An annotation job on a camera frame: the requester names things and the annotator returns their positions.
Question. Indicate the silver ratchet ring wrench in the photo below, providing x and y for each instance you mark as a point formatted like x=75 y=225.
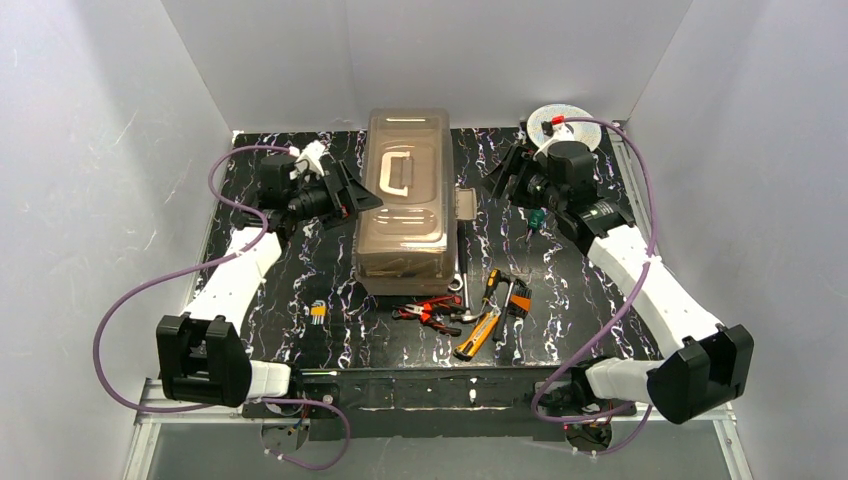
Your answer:
x=459 y=281

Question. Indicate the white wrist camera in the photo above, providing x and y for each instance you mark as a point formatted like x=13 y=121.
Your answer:
x=554 y=130
x=310 y=159

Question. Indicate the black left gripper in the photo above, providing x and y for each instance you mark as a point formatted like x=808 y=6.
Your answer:
x=337 y=196

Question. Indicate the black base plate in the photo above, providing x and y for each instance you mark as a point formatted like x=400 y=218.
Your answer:
x=434 y=402

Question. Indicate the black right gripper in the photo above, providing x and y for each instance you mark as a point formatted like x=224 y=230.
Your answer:
x=515 y=176

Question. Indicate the small black hammer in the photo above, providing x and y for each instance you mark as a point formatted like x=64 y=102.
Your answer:
x=497 y=332

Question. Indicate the translucent beige tool box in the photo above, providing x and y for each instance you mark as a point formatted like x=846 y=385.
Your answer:
x=408 y=245

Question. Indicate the orange black needle nose pliers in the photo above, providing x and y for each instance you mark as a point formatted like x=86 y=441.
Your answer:
x=427 y=315

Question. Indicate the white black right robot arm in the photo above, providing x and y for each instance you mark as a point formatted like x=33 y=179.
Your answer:
x=704 y=362

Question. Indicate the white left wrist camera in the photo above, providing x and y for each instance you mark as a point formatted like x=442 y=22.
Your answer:
x=310 y=159

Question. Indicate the yellow hex key set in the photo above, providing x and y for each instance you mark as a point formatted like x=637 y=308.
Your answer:
x=318 y=311

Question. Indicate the black handled claw hammer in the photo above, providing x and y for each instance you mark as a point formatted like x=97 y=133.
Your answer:
x=469 y=315

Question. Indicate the red black utility knife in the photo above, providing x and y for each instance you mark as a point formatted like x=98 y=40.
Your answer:
x=435 y=306

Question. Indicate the orange black hex key holder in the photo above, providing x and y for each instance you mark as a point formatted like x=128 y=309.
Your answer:
x=520 y=300

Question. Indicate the yellow utility knife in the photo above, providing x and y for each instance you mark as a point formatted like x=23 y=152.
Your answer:
x=482 y=331

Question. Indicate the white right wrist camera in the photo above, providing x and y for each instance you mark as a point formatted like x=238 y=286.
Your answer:
x=554 y=130

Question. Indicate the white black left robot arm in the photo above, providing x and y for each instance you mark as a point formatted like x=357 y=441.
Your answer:
x=201 y=356

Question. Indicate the white filament spool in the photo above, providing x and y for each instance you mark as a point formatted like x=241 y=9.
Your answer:
x=587 y=133

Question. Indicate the green stubby screwdriver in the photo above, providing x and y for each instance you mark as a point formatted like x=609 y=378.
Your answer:
x=535 y=222

